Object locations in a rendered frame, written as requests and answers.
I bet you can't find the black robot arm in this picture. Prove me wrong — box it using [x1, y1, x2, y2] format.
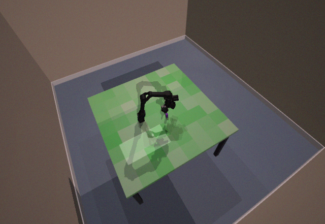
[137, 90, 179, 123]

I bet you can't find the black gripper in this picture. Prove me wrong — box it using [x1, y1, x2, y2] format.
[161, 100, 173, 113]

